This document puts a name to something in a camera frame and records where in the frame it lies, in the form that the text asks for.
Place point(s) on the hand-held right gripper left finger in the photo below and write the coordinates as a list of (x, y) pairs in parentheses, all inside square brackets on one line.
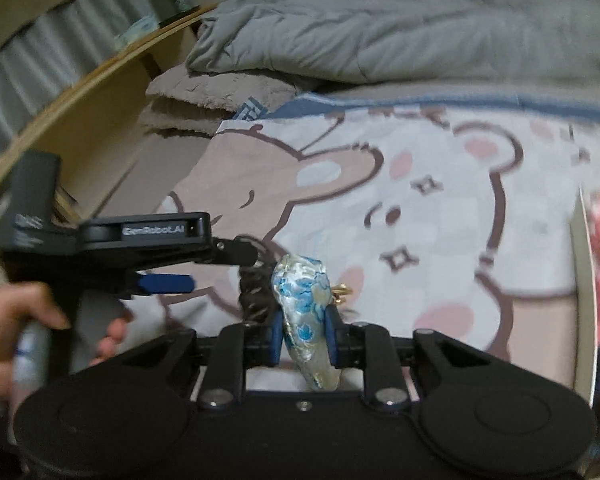
[(276, 336)]

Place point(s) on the white cardboard box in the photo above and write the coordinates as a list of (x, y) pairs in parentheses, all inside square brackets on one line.
[(582, 280)]

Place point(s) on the beige fluffy blanket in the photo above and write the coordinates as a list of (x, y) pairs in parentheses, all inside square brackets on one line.
[(205, 91)]

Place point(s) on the bear printed blanket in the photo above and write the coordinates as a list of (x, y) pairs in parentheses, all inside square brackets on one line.
[(430, 160)]

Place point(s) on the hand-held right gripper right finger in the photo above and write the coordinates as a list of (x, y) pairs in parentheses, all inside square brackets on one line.
[(331, 336)]

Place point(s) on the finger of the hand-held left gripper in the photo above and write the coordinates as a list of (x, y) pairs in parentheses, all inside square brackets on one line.
[(237, 252), (167, 283)]

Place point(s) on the person's left hand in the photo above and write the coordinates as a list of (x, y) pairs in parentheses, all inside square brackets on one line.
[(7, 340)]

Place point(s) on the grey pleated curtain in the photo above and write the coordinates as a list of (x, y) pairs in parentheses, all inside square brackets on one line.
[(40, 60)]

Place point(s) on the grey quilt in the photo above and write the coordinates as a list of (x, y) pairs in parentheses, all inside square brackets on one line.
[(405, 20)]

